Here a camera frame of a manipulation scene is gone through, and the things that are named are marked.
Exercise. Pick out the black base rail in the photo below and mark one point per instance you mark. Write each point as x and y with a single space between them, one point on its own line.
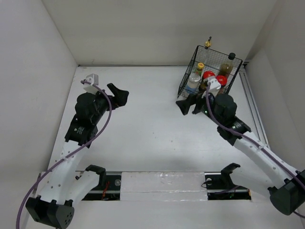
214 185

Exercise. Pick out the red lid jar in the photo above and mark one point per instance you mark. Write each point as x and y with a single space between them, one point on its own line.
223 81
208 74

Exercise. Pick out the yellow cap sauce bottle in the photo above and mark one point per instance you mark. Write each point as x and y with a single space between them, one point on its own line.
199 68

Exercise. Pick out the black wire rack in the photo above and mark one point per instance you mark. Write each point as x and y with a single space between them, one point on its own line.
211 63

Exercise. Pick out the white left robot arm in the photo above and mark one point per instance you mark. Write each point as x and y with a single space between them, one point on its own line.
54 205

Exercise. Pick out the dark soy sauce bottle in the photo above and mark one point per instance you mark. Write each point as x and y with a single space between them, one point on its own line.
227 66

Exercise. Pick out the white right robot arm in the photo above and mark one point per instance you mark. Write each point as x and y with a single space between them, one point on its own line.
285 185

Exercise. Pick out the white salt jar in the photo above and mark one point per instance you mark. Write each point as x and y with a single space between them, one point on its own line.
202 87
192 83

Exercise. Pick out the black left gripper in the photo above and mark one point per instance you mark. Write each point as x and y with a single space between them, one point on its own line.
120 96

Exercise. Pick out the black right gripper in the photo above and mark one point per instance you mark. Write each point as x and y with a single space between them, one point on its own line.
185 105

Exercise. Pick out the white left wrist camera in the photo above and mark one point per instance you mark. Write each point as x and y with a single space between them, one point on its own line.
89 81

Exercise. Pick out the clear glass oil bottle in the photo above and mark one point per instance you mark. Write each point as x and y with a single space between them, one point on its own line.
205 50

